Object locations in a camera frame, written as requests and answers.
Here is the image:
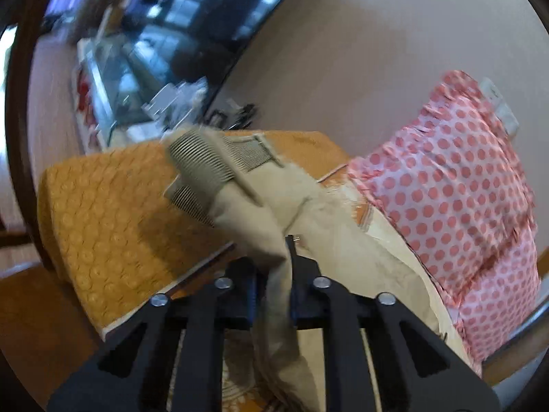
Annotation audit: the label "black television screen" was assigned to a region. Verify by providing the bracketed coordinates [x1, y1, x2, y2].
[124, 0, 318, 114]

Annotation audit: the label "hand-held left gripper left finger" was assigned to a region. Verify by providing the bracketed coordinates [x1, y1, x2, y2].
[46, 256, 260, 412]

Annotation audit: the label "dark wooden door frame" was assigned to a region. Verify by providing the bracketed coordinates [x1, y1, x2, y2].
[3, 0, 71, 267]

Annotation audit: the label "beige pants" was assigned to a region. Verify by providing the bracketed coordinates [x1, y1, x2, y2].
[163, 125, 466, 412]

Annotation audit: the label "glass cabinet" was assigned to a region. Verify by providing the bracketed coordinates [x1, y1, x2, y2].
[77, 36, 172, 147]

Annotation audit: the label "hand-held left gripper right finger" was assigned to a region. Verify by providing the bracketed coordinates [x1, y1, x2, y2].
[285, 234, 502, 412]

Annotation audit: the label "white wall socket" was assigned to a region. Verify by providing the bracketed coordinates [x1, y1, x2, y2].
[479, 77, 521, 136]

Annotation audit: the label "pink polka dot pillow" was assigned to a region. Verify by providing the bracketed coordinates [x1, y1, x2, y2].
[347, 70, 542, 363]

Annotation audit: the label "orange patterned bed cover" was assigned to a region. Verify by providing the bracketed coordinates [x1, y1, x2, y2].
[36, 131, 387, 412]

